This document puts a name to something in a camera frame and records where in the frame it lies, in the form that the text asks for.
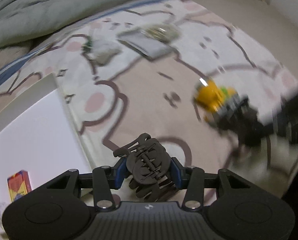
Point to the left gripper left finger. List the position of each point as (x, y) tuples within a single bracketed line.
[(105, 179)]

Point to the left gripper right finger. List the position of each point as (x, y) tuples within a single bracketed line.
[(190, 179)]

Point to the black hair claw clip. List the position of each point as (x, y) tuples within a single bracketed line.
[(148, 162)]

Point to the yellow headlamp with strap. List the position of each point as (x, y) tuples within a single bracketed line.
[(226, 110)]

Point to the grey foil pouch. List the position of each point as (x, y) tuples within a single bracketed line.
[(149, 47)]

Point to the white shallow cardboard tray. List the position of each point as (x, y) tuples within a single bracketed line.
[(37, 134)]

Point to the colourful card box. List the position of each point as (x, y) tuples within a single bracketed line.
[(19, 185)]

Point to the cartoon print bed sheet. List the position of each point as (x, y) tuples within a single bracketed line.
[(115, 94)]

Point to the green hair clip with cord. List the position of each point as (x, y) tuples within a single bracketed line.
[(87, 47)]

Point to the clear bag of beige cords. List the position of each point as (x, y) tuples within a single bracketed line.
[(164, 33)]

